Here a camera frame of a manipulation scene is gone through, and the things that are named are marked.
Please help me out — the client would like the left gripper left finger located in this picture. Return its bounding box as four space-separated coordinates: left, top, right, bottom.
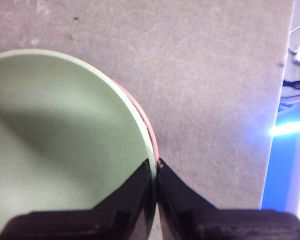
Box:
0 158 152 240

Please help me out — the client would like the red ribbed bowl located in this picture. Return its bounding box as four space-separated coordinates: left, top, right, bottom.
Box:
113 80 160 164

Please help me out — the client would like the green ribbed bowl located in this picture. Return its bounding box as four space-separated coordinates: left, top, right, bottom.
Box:
0 48 158 240

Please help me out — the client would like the white thin cable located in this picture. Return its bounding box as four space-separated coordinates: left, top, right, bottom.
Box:
288 22 300 52

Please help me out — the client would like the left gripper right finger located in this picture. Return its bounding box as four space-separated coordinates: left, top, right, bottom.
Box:
156 157 300 240

